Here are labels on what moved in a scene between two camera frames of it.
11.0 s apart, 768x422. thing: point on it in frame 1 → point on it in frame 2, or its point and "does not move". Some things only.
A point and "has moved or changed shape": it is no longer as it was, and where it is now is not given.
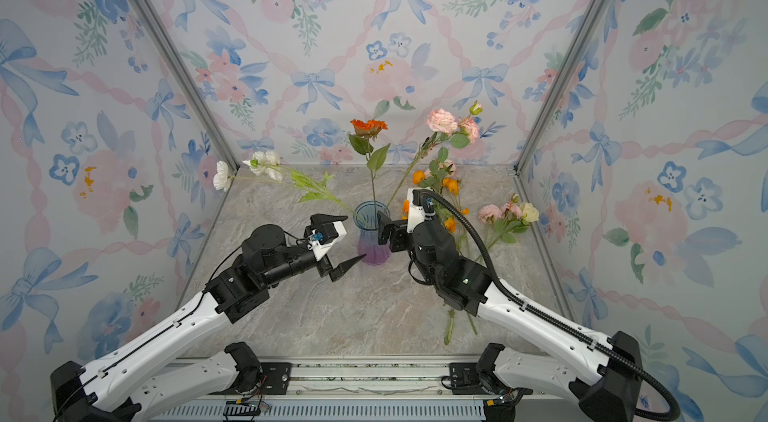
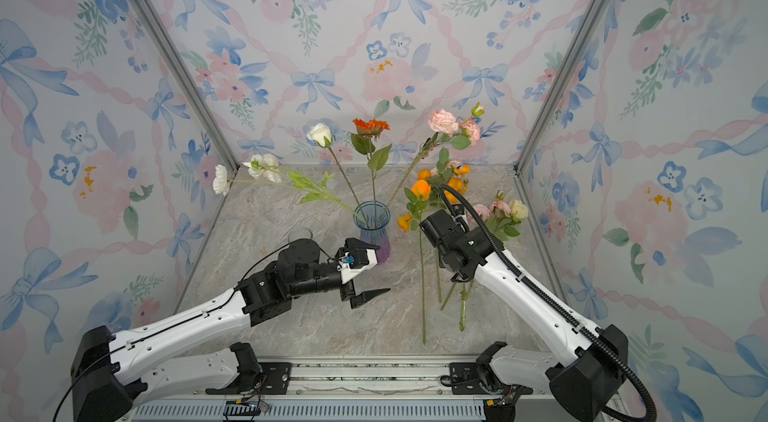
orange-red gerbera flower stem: [363, 143] does not move
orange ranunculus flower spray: [449, 222] has moved or changed shape
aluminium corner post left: [171, 51] does not move
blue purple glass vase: [366, 220] does not move
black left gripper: [337, 273] → [349, 291]
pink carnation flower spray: [447, 127] does not move
